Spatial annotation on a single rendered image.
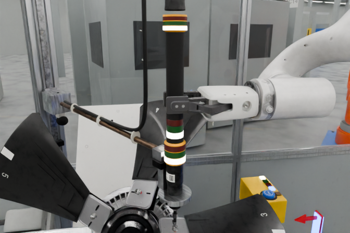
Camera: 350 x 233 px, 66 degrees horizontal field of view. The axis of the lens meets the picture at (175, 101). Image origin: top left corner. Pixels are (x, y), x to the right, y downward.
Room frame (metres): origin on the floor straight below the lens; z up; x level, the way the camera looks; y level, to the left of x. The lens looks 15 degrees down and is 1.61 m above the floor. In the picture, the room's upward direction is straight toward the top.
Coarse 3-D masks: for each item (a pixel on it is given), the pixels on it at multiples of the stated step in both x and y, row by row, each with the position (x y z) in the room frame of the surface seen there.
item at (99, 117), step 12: (144, 0) 0.56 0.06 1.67; (144, 12) 0.56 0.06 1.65; (144, 24) 0.55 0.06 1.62; (144, 36) 0.55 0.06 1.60; (144, 48) 0.56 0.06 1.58; (144, 60) 0.56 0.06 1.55; (144, 72) 0.56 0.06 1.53; (144, 84) 0.56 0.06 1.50; (144, 96) 0.56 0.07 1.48; (72, 108) 0.83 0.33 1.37; (144, 108) 0.56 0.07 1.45; (96, 120) 0.70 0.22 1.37; (108, 120) 0.68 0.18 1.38; (144, 120) 0.56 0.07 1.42; (132, 132) 0.59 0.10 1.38
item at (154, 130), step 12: (156, 120) 0.68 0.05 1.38; (192, 120) 0.63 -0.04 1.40; (204, 120) 0.63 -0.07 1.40; (144, 132) 0.68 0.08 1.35; (156, 132) 0.65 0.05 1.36; (192, 132) 0.60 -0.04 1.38; (156, 144) 0.62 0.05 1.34; (144, 156) 0.61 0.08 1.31; (144, 168) 0.58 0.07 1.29; (156, 168) 0.56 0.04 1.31
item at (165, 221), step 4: (160, 220) 0.53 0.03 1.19; (164, 220) 0.53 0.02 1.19; (168, 220) 0.53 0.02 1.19; (180, 220) 0.53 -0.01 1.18; (184, 220) 0.53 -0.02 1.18; (160, 224) 0.51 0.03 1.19; (164, 224) 0.51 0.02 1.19; (168, 224) 0.52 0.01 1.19; (172, 224) 0.52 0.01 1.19; (180, 224) 0.52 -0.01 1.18; (184, 224) 0.52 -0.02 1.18; (160, 228) 0.50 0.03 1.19; (164, 228) 0.50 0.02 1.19; (168, 228) 0.50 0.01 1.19; (180, 228) 0.51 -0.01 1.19; (184, 228) 0.51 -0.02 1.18; (164, 232) 0.49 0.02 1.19; (168, 232) 0.49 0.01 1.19; (172, 232) 0.49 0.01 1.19; (176, 232) 0.49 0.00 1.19; (180, 232) 0.49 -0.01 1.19; (184, 232) 0.49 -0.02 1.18; (188, 232) 0.49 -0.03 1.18
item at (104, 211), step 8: (88, 200) 0.50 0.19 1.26; (96, 200) 0.50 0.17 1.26; (88, 208) 0.51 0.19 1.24; (104, 208) 0.49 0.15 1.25; (80, 216) 0.51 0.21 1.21; (88, 216) 0.51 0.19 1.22; (104, 216) 0.49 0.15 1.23; (88, 224) 0.51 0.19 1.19; (96, 224) 0.50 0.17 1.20; (96, 232) 0.50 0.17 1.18
